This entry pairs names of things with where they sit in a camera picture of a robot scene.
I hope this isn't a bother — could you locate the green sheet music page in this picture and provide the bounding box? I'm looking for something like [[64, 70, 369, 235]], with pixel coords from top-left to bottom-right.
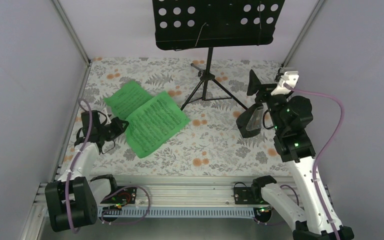
[[104, 80, 153, 120], [125, 91, 190, 158]]

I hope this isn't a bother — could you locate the black metronome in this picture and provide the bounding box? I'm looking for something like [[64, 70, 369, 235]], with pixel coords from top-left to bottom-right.
[[236, 103, 264, 139]]

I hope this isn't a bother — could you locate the black music stand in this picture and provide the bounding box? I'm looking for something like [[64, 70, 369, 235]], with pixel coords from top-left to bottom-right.
[[152, 0, 285, 109]]

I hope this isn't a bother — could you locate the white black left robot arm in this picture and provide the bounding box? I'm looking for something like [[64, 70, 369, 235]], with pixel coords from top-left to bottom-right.
[[45, 110, 129, 232]]

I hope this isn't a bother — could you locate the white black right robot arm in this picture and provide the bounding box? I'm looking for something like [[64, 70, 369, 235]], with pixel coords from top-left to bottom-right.
[[247, 70, 355, 240]]

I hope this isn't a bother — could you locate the floral patterned mat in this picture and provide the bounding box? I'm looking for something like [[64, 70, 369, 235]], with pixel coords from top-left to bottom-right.
[[83, 57, 290, 177]]

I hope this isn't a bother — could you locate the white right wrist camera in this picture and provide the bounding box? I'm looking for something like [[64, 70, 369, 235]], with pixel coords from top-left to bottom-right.
[[270, 67, 299, 96]]

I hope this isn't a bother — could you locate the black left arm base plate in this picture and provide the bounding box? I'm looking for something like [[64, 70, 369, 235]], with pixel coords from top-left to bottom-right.
[[100, 187, 137, 206]]

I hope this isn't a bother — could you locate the aluminium rail frame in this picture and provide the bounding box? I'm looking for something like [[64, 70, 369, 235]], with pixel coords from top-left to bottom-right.
[[34, 174, 332, 208]]

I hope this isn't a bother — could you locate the grey slotted cable duct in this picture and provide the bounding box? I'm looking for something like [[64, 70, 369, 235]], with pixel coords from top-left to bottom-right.
[[104, 206, 255, 219]]

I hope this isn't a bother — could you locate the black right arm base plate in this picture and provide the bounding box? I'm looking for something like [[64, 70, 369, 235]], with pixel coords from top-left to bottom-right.
[[233, 186, 264, 205]]

